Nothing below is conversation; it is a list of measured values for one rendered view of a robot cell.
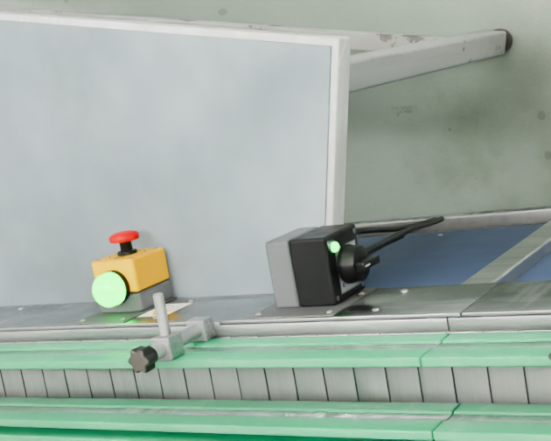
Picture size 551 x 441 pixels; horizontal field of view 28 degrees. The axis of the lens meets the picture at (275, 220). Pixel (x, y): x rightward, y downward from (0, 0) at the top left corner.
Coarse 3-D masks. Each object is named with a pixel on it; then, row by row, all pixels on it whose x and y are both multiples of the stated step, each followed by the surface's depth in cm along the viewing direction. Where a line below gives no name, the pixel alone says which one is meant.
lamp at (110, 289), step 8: (112, 272) 139; (120, 272) 139; (96, 280) 138; (104, 280) 138; (112, 280) 138; (120, 280) 138; (96, 288) 138; (104, 288) 137; (112, 288) 137; (120, 288) 138; (128, 288) 139; (96, 296) 138; (104, 296) 138; (112, 296) 137; (120, 296) 138; (128, 296) 139; (104, 304) 138; (112, 304) 138
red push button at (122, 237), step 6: (114, 234) 142; (120, 234) 141; (126, 234) 141; (132, 234) 141; (138, 234) 142; (114, 240) 141; (120, 240) 140; (126, 240) 141; (132, 240) 141; (120, 246) 142; (126, 246) 142
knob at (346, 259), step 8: (344, 248) 124; (352, 248) 124; (360, 248) 125; (344, 256) 124; (352, 256) 123; (360, 256) 124; (368, 256) 125; (376, 256) 125; (344, 264) 124; (352, 264) 123; (360, 264) 123; (368, 264) 123; (344, 272) 124; (352, 272) 123; (360, 272) 124; (368, 272) 126; (344, 280) 125; (352, 280) 124; (360, 280) 124
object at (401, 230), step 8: (408, 224) 158; (416, 224) 157; (424, 224) 159; (432, 224) 162; (360, 232) 141; (368, 232) 144; (376, 232) 147; (384, 232) 150; (400, 232) 151; (408, 232) 154; (384, 240) 146; (392, 240) 148; (368, 248) 141; (376, 248) 143
